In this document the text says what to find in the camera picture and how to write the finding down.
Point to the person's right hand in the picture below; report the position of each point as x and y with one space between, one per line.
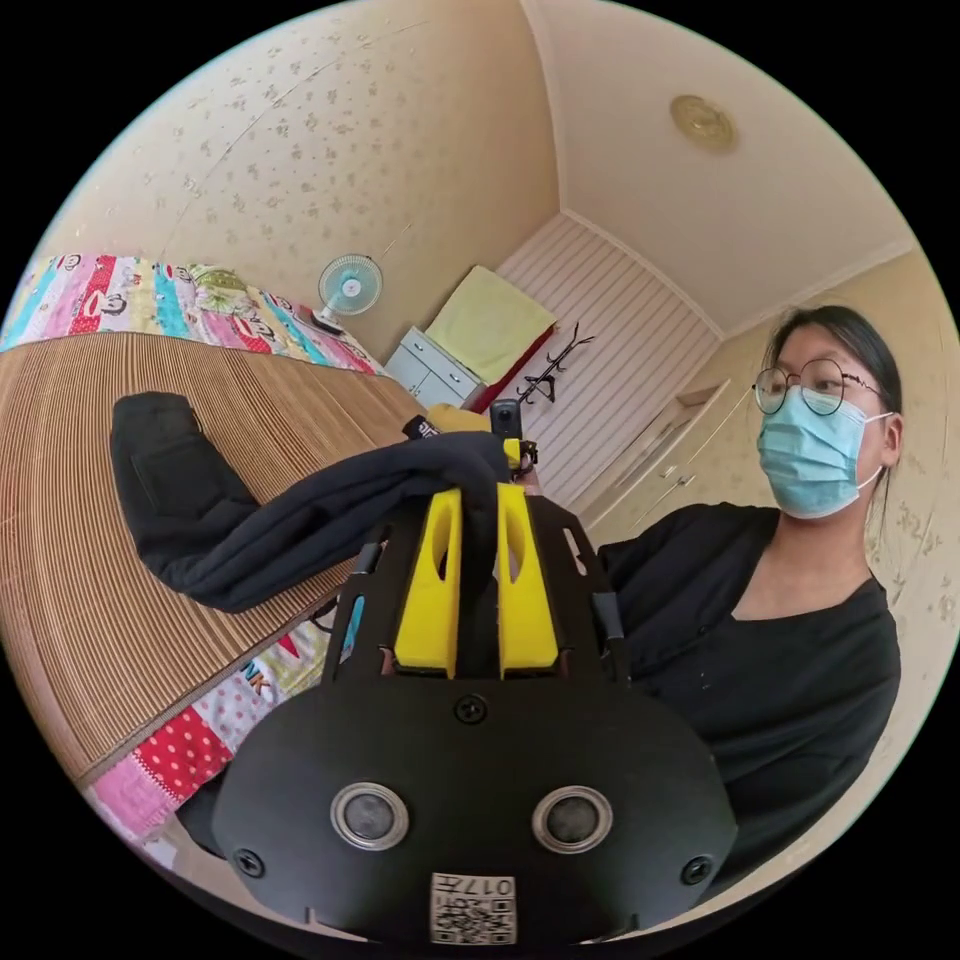
531 482

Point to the white cupboard with yellow towel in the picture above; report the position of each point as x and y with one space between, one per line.
480 330

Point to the mustard yellow garment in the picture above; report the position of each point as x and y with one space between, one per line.
459 418

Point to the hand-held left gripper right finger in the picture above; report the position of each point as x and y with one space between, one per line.
529 607

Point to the bed with woven mat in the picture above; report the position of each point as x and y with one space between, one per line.
112 615

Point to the black pants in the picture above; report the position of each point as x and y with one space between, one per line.
225 525

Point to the black coat rack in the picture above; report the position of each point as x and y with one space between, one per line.
551 367

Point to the cream wardrobe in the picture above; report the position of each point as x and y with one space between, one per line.
667 457

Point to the round ceiling lamp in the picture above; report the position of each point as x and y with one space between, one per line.
703 124

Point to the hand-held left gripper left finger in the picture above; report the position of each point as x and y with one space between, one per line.
433 600

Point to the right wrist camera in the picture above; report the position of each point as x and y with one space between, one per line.
501 417

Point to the person's body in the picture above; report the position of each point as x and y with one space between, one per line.
772 645

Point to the small white table fan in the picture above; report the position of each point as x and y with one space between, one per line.
349 286

